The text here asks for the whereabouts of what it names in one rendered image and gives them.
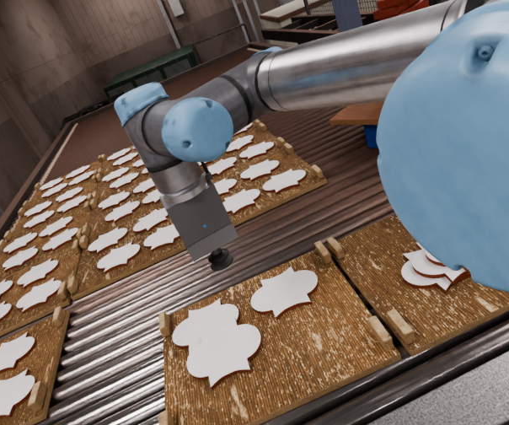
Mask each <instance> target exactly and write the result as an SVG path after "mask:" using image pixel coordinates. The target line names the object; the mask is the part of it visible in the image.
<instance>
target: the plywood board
mask: <svg viewBox="0 0 509 425"><path fill-rule="evenodd" d="M383 104H384V102H376V103H367V104H359V105H348V106H347V107H346V108H344V109H343V110H342V111H340V112H339V113H338V114H336V115H335V116H334V117H332V118H331V119H330V125H377V124H378V120H379V117H380V113H381V110H382V108H383Z"/></svg>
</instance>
